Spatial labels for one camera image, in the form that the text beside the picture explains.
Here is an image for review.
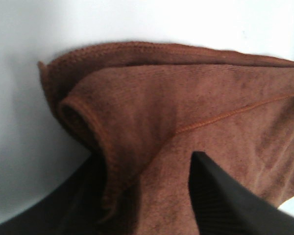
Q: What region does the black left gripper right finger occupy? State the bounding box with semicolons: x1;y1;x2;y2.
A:
189;152;294;235

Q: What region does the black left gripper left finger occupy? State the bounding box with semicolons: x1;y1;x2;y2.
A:
0;154;127;235

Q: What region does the brown microfibre towel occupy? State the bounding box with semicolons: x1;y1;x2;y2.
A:
38;42;294;235

